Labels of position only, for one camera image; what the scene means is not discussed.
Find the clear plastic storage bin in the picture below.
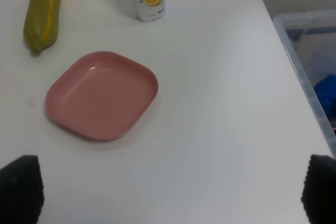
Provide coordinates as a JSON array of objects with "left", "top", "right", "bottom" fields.
[{"left": 273, "top": 10, "right": 335, "bottom": 154}]

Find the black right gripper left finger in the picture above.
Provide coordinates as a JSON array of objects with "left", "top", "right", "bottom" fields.
[{"left": 1, "top": 155, "right": 45, "bottom": 223}]

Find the blue cloth in bin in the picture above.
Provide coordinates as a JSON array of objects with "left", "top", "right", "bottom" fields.
[{"left": 314, "top": 74, "right": 335, "bottom": 132}]

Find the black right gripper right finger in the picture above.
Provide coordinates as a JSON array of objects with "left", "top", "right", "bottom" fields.
[{"left": 301, "top": 154, "right": 335, "bottom": 223}]

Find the pink square plate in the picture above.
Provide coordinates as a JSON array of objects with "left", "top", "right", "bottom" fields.
[{"left": 45, "top": 51, "right": 159, "bottom": 141}]

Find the corn cob with green husk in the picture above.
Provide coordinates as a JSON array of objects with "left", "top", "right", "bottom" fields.
[{"left": 23, "top": 0, "right": 61, "bottom": 54}]

